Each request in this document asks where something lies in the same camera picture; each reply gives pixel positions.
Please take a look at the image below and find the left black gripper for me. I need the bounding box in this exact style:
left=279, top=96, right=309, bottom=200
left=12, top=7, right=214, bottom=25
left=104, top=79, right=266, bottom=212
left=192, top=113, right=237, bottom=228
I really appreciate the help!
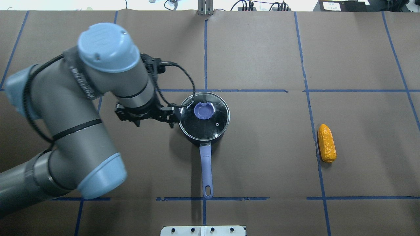
left=115, top=97, right=180, bottom=128

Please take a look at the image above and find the glass pot lid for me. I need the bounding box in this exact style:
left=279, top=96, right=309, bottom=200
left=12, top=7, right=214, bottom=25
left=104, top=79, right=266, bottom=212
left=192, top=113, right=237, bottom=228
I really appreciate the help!
left=179, top=92, right=231, bottom=145

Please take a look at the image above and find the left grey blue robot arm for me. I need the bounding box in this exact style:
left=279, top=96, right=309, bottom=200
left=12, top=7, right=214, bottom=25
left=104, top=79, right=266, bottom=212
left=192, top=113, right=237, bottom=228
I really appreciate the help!
left=1, top=23, right=180, bottom=218

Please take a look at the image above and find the yellow toy corn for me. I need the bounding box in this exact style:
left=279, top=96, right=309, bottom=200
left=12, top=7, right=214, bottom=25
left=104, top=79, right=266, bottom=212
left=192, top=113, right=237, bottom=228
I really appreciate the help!
left=318, top=124, right=337, bottom=163

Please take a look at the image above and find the dark blue saucepan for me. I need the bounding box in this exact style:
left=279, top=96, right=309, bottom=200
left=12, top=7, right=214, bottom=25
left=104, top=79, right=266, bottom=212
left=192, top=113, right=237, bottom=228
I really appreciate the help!
left=178, top=92, right=230, bottom=200

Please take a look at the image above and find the black power box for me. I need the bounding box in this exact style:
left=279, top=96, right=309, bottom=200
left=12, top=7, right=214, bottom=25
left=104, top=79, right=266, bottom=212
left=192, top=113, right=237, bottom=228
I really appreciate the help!
left=313, top=0, right=367, bottom=12

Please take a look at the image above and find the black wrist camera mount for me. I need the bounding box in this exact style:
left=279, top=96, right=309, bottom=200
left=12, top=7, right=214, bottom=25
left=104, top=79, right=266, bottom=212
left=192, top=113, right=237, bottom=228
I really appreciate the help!
left=140, top=53, right=166, bottom=82

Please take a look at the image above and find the black left camera cable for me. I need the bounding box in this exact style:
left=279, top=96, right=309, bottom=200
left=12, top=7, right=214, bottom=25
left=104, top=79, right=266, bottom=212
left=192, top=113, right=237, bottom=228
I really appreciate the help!
left=144, top=59, right=196, bottom=108

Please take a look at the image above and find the aluminium frame post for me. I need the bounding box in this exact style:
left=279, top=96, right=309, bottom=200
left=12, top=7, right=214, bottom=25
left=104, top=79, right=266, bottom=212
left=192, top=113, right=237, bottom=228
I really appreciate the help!
left=197, top=0, right=214, bottom=15

